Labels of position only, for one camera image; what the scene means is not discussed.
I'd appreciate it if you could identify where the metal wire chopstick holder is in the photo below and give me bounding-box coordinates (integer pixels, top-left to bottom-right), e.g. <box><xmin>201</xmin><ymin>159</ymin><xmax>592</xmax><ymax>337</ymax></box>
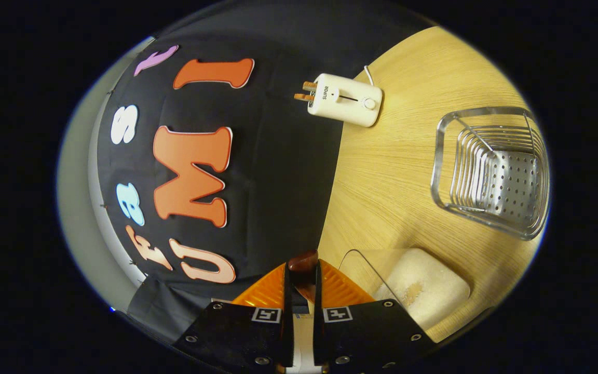
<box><xmin>430</xmin><ymin>106</ymin><xmax>551</xmax><ymax>241</ymax></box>

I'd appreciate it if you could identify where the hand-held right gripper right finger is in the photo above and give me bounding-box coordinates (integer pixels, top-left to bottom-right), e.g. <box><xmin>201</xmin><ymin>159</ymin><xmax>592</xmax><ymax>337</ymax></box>
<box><xmin>314</xmin><ymin>259</ymin><xmax>437</xmax><ymax>367</ymax></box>

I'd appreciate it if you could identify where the brown wooden spoon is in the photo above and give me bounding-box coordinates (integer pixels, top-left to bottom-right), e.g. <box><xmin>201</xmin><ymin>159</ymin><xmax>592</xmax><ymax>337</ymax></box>
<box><xmin>288</xmin><ymin>250</ymin><xmax>319</xmax><ymax>304</ymax></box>

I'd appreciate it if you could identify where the white toaster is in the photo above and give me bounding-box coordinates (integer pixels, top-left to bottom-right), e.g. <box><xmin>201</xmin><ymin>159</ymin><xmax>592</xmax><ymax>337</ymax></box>
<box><xmin>307</xmin><ymin>73</ymin><xmax>384</xmax><ymax>128</ymax></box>

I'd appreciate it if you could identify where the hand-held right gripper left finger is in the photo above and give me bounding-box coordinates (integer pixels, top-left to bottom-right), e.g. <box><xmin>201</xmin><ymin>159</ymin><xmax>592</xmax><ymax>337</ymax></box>
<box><xmin>173</xmin><ymin>262</ymin><xmax>294</xmax><ymax>368</ymax></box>

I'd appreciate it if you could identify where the black backdrop cloth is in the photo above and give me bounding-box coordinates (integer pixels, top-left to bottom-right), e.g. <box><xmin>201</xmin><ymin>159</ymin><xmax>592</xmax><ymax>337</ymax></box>
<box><xmin>89</xmin><ymin>0</ymin><xmax>434</xmax><ymax>343</ymax></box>

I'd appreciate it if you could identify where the clear plastic rice container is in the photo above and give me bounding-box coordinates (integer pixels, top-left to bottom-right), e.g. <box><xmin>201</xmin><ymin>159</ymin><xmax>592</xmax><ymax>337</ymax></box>
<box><xmin>338</xmin><ymin>248</ymin><xmax>486</xmax><ymax>343</ymax></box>

